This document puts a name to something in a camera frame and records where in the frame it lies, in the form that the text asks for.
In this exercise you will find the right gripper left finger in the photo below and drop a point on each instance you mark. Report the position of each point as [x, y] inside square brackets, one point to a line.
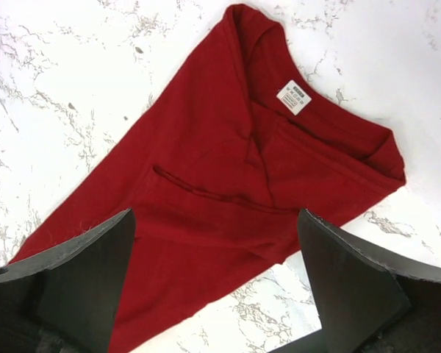
[65, 299]

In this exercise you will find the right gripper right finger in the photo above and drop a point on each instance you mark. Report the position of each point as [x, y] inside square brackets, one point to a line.
[368, 298]

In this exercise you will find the red t shirt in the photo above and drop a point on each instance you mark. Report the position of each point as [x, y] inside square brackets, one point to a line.
[216, 171]

